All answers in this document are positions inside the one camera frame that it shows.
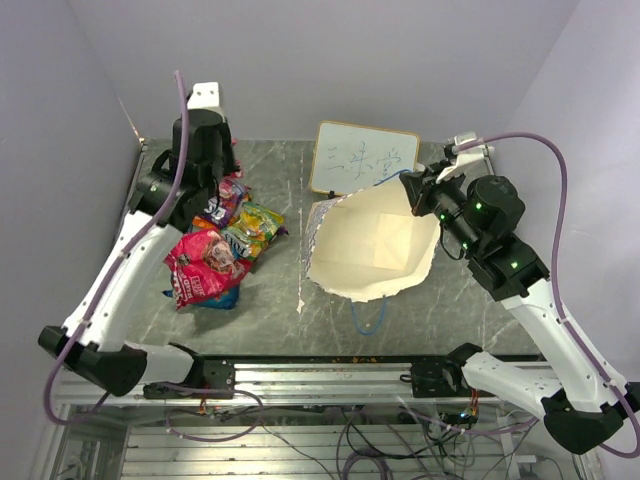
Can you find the yellow green snack packet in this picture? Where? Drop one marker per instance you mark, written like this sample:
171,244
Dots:
253,230

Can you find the red snack packet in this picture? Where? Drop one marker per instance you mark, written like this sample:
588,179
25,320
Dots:
202,265

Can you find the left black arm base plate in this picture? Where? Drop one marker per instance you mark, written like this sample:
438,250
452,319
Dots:
213,379

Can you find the blue checkered paper bag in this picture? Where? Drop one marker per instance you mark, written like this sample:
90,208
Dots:
366,247

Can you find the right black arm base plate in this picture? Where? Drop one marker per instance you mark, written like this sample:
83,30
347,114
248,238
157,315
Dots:
427,381

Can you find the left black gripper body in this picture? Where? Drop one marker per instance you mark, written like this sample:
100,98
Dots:
227,163

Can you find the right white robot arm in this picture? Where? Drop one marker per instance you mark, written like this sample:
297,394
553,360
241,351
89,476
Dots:
587,402

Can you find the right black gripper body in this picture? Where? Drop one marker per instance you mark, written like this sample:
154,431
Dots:
447,202

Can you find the small whiteboard on stand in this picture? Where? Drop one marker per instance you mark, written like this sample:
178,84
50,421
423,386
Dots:
349,157

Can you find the small red candy packet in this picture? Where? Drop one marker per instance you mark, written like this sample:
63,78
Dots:
239,172

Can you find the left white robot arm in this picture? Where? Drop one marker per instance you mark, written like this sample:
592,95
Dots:
92,340

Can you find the purple snack packet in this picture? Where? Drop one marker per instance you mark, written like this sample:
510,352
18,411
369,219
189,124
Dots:
223,207

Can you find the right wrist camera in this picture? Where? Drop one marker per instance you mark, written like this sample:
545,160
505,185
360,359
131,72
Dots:
462,152

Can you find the blue candy packet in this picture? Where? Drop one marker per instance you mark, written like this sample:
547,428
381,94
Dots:
227,300

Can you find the aluminium mounting rail frame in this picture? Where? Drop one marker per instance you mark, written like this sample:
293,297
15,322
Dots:
302,418

